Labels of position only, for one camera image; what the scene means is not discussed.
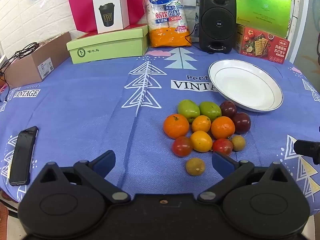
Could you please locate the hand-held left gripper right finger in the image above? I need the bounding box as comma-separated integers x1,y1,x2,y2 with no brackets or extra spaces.
199,151,288,204

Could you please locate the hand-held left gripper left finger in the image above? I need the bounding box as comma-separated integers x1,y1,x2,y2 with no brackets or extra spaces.
35,150,131,204

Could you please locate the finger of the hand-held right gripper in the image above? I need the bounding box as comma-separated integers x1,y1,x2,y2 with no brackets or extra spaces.
293,140,320,165

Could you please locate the red tomato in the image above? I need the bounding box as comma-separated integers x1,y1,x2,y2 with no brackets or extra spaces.
212,138,234,157

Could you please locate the brown longan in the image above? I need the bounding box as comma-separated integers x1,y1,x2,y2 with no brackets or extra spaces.
185,157,206,176
230,135,246,152

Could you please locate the small yellow citrus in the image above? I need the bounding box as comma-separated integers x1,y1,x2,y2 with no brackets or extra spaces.
190,131,213,153
191,115,212,133

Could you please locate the large orange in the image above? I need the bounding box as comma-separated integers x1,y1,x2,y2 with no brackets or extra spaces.
163,114,190,139
211,116,236,140

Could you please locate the red-yellow apple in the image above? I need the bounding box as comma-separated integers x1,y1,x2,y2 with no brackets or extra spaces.
172,136,193,157

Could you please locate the purple passion fruit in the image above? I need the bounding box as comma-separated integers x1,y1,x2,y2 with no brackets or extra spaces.
231,112,251,134
219,101,237,118

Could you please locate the green fruit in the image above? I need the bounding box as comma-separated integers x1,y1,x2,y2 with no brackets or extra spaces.
199,101,222,122
177,99,201,123

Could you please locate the white plate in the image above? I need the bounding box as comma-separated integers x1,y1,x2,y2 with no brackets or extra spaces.
208,59,284,113

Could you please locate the blue printed tablecloth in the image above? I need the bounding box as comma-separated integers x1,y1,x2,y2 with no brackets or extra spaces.
0,46,320,205

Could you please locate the black smartphone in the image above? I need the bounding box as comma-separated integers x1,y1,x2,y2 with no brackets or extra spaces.
9,126,39,186

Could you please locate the red cracker box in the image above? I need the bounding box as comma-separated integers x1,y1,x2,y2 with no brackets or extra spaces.
235,24,290,65

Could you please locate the green shoe box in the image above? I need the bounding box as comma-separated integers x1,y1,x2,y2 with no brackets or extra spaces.
66,24,150,65

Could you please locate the brown cardboard box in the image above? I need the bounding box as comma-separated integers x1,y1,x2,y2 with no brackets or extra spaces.
4,32,72,88

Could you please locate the black speaker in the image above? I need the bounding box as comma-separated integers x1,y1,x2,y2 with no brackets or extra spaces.
199,0,237,54

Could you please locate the white box with cup print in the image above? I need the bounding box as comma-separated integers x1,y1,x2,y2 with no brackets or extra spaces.
92,0,130,34

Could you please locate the green gift box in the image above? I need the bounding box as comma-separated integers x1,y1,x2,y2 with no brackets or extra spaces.
228,0,293,38

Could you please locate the orange paper cup pack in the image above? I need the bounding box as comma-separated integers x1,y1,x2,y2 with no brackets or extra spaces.
142,0,192,48

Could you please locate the pink paper bag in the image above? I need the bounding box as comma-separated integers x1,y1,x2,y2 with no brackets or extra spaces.
64,0,148,33

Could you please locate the black speaker cable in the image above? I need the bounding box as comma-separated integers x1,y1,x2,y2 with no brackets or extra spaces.
184,23,215,55

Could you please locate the black cable bundle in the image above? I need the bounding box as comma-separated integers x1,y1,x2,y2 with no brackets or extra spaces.
0,42,42,103

